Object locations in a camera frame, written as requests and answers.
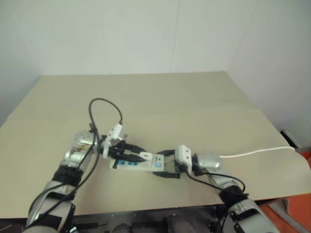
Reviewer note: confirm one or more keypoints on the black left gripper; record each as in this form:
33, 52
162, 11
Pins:
116, 151

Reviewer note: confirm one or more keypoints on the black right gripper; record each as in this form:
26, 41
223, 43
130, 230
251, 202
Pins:
179, 168

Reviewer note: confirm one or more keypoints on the white power strip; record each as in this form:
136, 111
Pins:
155, 163

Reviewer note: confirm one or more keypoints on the white charger plug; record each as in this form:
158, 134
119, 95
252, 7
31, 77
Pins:
145, 156

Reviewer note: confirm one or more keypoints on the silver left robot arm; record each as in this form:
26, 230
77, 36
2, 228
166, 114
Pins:
80, 150

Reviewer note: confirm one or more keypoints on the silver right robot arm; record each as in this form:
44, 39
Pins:
211, 163

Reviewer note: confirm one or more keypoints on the dark rounded shape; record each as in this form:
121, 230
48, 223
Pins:
122, 228

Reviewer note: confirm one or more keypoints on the grey cloth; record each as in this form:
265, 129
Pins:
281, 213

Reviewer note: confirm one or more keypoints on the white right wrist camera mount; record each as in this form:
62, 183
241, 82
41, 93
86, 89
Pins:
182, 153

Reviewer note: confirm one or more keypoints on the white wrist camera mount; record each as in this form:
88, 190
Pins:
116, 132
182, 153

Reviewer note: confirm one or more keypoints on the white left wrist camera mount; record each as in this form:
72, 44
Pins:
116, 132

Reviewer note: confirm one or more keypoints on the black table frame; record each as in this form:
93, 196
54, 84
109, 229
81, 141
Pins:
145, 214

